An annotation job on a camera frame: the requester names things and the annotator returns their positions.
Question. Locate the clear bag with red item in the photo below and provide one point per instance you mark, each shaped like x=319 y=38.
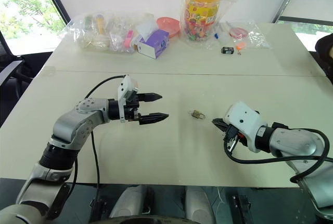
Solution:
x=249 y=35

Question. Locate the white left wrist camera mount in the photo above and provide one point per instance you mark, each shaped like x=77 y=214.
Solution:
x=126 y=85

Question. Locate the small black box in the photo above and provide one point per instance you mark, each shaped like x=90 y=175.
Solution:
x=227 y=50

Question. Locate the small orange item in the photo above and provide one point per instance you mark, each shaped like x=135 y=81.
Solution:
x=241 y=46

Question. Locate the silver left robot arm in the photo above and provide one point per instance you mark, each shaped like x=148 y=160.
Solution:
x=70 y=125

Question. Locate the dark chair back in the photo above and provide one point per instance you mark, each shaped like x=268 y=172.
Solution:
x=325 y=52

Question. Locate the black table bracket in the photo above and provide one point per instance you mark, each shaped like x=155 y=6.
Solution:
x=242 y=208
x=99 y=209

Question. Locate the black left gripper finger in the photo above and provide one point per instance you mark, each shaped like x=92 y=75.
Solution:
x=153 y=118
x=149 y=97

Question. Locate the purple tissue box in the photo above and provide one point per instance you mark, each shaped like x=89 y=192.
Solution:
x=153 y=44

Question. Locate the yellow bottle in bag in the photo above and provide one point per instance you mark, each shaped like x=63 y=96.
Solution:
x=100 y=24

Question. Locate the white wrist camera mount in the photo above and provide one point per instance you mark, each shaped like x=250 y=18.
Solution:
x=243 y=118
x=126 y=85

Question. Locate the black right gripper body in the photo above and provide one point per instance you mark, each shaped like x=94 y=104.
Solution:
x=230 y=136

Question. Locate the pink plastic bowl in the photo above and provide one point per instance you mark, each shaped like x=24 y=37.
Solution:
x=169 y=25

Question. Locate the large clear bag of items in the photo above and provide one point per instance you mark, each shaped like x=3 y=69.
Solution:
x=114 y=37

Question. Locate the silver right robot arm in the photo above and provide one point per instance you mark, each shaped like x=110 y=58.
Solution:
x=294 y=141

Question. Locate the orange-lidded candy jar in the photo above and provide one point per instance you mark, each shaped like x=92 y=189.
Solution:
x=203 y=8

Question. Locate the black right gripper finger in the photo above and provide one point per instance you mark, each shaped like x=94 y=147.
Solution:
x=222 y=128
x=220 y=121

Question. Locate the black office chair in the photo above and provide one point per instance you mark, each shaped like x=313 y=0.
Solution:
x=15 y=73

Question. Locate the candy jar with orange lid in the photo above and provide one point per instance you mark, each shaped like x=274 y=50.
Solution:
x=231 y=3

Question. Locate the small brass padlock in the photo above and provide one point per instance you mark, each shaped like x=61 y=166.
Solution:
x=198 y=115

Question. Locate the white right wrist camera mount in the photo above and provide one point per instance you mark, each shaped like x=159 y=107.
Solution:
x=243 y=118

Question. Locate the pink item in bag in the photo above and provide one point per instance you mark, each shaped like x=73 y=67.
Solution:
x=128 y=39

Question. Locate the silver robot leg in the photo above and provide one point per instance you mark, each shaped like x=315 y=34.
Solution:
x=199 y=205
x=130 y=203

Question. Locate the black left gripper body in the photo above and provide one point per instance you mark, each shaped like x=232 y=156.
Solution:
x=130 y=112

